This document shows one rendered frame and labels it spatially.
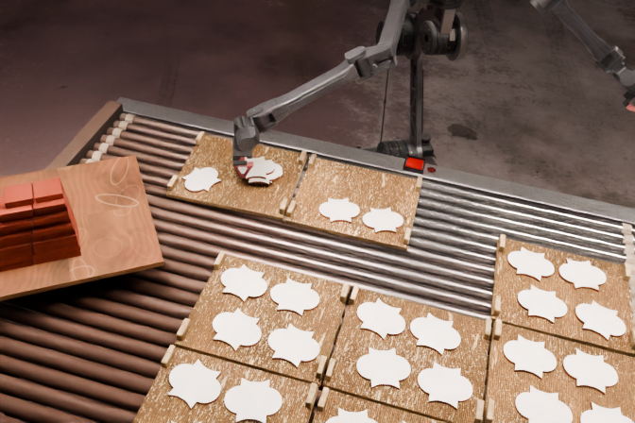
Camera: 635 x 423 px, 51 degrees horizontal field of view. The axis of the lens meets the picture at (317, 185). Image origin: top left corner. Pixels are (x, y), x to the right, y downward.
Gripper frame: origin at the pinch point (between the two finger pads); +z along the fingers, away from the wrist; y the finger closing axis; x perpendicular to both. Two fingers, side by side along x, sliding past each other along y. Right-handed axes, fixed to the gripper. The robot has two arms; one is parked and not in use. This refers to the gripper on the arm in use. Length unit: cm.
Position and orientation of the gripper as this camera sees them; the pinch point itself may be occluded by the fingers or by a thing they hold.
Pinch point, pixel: (242, 167)
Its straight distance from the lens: 232.2
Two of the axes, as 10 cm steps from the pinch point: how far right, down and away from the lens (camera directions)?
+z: -0.8, 7.6, 6.5
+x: -9.9, 0.3, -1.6
